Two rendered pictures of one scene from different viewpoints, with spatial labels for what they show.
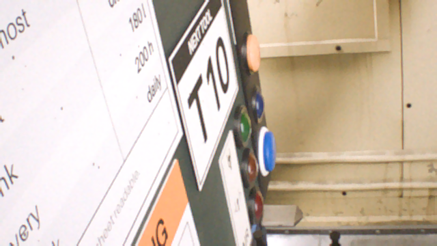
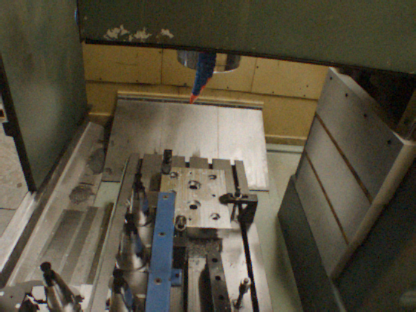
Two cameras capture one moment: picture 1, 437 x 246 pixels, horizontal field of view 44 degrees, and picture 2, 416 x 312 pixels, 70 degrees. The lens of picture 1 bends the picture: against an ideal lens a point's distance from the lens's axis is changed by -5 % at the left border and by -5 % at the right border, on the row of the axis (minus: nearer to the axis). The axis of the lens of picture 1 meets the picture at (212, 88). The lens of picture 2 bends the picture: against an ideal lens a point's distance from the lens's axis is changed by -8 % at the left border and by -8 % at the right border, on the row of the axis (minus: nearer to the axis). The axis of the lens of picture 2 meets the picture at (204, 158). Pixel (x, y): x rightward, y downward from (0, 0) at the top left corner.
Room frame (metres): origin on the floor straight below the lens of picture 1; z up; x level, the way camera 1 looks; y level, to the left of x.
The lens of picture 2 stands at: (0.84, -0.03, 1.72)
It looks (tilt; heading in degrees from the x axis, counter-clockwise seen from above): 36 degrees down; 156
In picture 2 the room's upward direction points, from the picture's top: 7 degrees clockwise
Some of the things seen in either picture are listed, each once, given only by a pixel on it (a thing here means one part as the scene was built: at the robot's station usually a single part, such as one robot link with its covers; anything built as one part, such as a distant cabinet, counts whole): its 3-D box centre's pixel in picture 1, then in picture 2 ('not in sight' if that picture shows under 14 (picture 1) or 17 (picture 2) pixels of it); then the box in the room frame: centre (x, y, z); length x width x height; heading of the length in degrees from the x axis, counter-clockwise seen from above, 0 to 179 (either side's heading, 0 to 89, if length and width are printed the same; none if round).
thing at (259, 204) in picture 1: (256, 205); not in sight; (0.30, -0.01, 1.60); 0.02 x 0.01 x 0.02; 162
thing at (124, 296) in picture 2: not in sight; (121, 298); (0.57, -0.02, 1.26); 0.04 x 0.04 x 0.07
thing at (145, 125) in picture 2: not in sight; (188, 148); (-0.50, 0.46, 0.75); 0.89 x 0.67 x 0.26; 72
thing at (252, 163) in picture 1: (250, 168); not in sight; (0.30, -0.01, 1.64); 0.02 x 0.01 x 0.02; 162
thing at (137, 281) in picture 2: not in sight; (128, 283); (0.52, 0.00, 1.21); 0.07 x 0.05 x 0.01; 72
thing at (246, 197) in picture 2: not in sight; (237, 203); (0.16, 0.41, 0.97); 0.13 x 0.03 x 0.15; 72
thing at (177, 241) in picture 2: not in sight; (180, 236); (0.25, 0.18, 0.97); 0.13 x 0.03 x 0.15; 162
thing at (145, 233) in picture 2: not in sight; (136, 236); (0.41, 0.03, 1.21); 0.07 x 0.05 x 0.01; 72
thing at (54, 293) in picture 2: not in sight; (56, 291); (0.54, -0.12, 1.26); 0.04 x 0.04 x 0.07
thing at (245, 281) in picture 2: not in sight; (241, 293); (0.47, 0.29, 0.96); 0.03 x 0.03 x 0.13
